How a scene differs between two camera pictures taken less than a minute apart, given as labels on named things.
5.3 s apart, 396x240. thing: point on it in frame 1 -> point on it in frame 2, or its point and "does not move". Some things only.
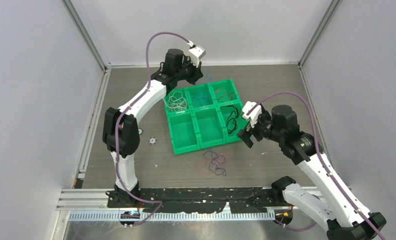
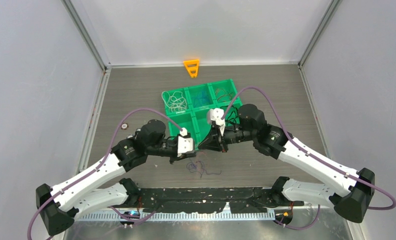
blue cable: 207,75 -> 202,99
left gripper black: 197,72 -> 183,156
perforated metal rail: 174,216 does not move
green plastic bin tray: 204,115 does not move
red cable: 222,96 does not move
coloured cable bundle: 216,159 -> 199,168
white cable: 176,103 does not move
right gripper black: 245,133 -> 216,141
